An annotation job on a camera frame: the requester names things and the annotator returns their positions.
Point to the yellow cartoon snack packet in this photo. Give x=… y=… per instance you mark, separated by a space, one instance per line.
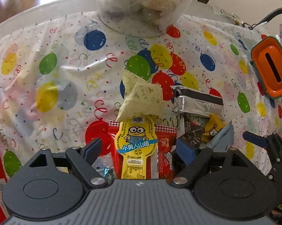
x=136 y=140

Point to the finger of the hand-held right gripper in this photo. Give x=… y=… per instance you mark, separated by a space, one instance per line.
x=254 y=139

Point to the balloon print tablecloth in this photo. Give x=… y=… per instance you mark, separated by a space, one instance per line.
x=68 y=103

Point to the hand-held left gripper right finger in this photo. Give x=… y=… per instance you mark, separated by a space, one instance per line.
x=185 y=150

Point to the small clear packet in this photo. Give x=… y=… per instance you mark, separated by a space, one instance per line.
x=227 y=14

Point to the clear plastic bag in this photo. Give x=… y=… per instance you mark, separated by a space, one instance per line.
x=141 y=9

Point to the small yellow snack packet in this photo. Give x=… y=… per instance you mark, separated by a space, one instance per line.
x=214 y=126

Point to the pale yellow snack packet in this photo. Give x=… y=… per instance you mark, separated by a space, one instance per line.
x=129 y=79
x=141 y=98

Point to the red checkered-edge snack bag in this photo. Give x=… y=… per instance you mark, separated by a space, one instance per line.
x=166 y=154

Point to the grey-blue snack packet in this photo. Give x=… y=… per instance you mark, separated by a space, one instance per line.
x=221 y=137

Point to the dark chocolate packet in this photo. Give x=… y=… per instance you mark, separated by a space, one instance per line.
x=190 y=131

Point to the silver foil snack packet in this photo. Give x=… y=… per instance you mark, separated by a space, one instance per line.
x=195 y=104

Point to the orange box with slot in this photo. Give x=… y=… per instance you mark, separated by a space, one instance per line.
x=262 y=58

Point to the small blue foil candy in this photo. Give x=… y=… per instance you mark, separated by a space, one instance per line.
x=108 y=172

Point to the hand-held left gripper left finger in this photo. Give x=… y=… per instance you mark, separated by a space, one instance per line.
x=93 y=148

